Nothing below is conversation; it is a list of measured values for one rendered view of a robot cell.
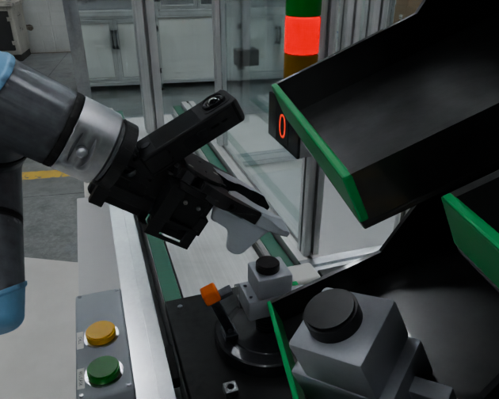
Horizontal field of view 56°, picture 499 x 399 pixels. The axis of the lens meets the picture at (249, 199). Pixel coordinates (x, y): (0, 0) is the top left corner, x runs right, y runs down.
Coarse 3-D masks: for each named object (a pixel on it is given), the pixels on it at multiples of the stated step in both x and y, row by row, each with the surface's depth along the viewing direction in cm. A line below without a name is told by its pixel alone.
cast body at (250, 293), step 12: (252, 264) 60; (264, 264) 58; (276, 264) 58; (252, 276) 59; (264, 276) 58; (276, 276) 58; (288, 276) 58; (240, 288) 61; (252, 288) 61; (264, 288) 58; (276, 288) 58; (288, 288) 59; (240, 300) 62; (252, 300) 58; (264, 300) 59; (252, 312) 59; (264, 312) 59
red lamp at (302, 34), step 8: (288, 16) 66; (288, 24) 65; (296, 24) 64; (304, 24) 64; (312, 24) 64; (288, 32) 66; (296, 32) 65; (304, 32) 65; (312, 32) 65; (288, 40) 66; (296, 40) 65; (304, 40) 65; (312, 40) 66; (288, 48) 67; (296, 48) 66; (304, 48) 66; (312, 48) 66
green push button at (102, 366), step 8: (96, 360) 61; (104, 360) 61; (112, 360) 61; (88, 368) 60; (96, 368) 60; (104, 368) 60; (112, 368) 60; (88, 376) 59; (96, 376) 58; (104, 376) 58; (112, 376) 59
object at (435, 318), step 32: (448, 192) 32; (416, 224) 33; (448, 224) 34; (384, 256) 34; (416, 256) 34; (448, 256) 33; (320, 288) 34; (352, 288) 35; (384, 288) 34; (416, 288) 32; (448, 288) 31; (480, 288) 30; (288, 320) 35; (416, 320) 30; (448, 320) 29; (480, 320) 28; (288, 352) 31; (448, 352) 28; (480, 352) 27; (448, 384) 26; (480, 384) 25
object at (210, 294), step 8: (200, 288) 58; (208, 288) 58; (216, 288) 58; (224, 288) 59; (208, 296) 57; (216, 296) 57; (224, 296) 58; (208, 304) 58; (216, 304) 58; (216, 312) 59; (224, 312) 59; (224, 320) 60; (224, 328) 61; (232, 328) 61
